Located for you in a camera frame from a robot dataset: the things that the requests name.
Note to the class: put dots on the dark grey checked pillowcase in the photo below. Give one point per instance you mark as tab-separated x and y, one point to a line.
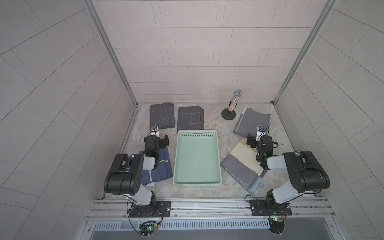
190	118
162	115

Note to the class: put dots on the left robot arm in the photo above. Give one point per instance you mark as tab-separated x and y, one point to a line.
125	175

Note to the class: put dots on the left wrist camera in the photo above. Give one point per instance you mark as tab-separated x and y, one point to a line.
155	131

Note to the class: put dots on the stand with patterned tube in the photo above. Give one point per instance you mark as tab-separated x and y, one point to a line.
229	113

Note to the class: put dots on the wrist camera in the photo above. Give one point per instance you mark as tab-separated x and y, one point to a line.
155	131
261	131

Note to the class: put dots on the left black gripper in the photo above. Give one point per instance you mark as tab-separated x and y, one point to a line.
163	141

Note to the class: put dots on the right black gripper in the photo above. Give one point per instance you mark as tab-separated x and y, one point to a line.
250	141

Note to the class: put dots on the aluminium rail frame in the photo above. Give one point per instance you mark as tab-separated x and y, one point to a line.
111	214

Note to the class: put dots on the beige cream grey pillowcase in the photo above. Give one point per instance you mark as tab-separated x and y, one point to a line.
242	165

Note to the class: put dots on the left circuit board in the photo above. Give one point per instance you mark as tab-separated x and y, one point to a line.
146	229

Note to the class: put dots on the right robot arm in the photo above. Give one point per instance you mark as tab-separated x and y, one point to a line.
305	172

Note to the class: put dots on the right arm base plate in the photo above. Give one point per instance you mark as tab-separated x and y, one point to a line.
263	208

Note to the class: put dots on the blue pillowcase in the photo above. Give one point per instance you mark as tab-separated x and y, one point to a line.
161	173

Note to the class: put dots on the right circuit board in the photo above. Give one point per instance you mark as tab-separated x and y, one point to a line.
277	227

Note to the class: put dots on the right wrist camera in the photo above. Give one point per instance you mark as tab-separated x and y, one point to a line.
261	131

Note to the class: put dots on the mint green plastic basket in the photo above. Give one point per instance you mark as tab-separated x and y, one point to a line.
197	159

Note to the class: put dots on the circuit board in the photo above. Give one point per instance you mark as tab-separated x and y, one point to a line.
146	229
277	227

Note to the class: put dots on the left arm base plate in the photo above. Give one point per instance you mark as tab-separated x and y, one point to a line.
157	210

